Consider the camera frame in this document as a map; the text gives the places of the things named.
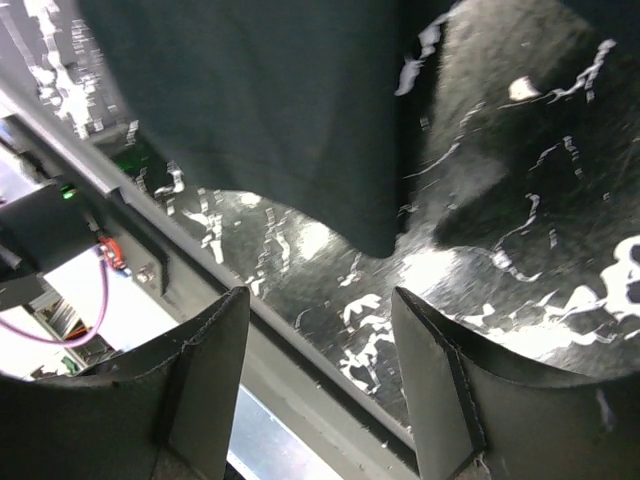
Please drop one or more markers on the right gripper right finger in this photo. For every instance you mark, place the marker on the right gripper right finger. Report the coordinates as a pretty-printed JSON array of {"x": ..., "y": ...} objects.
[{"x": 478, "y": 410}]

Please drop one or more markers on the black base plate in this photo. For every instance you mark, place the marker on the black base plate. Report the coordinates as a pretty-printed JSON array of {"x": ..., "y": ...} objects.
[{"x": 288, "y": 388}]

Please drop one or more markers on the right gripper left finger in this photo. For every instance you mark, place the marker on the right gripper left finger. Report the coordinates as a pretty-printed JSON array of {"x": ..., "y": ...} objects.
[{"x": 163, "y": 410}]

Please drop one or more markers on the black marbled table mat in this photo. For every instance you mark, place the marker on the black marbled table mat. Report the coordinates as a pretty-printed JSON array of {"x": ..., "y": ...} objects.
[{"x": 525, "y": 224}]

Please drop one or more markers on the black t shirt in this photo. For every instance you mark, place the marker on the black t shirt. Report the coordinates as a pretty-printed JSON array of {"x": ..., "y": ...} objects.
[{"x": 294, "y": 101}]

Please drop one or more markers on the right connector board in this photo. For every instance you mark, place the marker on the right connector board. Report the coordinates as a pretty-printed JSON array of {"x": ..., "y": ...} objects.
[{"x": 114, "y": 256}]

